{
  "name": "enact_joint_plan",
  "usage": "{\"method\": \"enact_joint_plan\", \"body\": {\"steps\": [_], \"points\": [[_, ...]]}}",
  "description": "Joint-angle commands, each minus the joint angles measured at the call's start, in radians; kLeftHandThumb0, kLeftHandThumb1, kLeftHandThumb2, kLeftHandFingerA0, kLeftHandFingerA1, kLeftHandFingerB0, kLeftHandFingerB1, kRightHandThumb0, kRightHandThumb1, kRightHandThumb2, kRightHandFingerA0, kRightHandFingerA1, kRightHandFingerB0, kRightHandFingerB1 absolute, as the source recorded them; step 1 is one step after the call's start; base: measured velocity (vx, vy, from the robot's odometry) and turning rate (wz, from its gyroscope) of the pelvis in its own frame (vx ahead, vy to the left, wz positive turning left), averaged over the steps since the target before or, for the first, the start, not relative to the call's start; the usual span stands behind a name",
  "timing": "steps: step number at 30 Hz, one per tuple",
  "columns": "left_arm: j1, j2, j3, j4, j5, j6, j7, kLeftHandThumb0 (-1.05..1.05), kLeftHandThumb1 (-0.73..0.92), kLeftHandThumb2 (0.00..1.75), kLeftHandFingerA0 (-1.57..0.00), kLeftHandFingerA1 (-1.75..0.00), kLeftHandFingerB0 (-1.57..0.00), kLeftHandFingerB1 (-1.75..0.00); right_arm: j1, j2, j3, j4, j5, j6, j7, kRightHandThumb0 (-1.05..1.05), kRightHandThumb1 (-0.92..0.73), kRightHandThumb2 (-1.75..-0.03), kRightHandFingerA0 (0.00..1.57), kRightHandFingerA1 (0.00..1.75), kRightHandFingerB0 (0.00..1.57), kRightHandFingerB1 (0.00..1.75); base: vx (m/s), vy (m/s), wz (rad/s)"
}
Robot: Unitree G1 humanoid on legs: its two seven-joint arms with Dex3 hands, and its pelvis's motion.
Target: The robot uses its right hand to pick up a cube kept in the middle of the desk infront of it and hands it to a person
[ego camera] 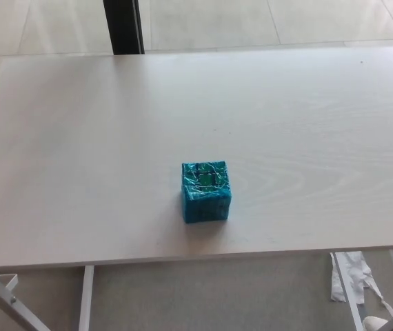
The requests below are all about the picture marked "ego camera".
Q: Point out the teal plastic-wrapped cube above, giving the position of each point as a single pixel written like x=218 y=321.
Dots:
x=205 y=193

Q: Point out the black vertical pillar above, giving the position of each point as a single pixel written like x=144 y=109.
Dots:
x=122 y=27

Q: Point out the white straight table leg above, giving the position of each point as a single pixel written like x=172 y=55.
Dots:
x=87 y=282

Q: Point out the white crumpled paper scrap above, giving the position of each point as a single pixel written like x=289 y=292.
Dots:
x=355 y=272

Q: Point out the white slanted table leg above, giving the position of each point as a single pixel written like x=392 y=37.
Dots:
x=346 y=293

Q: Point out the white diagonal table brace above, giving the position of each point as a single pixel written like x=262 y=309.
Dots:
x=8 y=305

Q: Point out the white rounded object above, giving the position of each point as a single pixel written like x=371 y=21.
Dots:
x=374 y=325

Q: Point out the white metal bracket loop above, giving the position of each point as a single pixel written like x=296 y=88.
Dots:
x=14 y=281

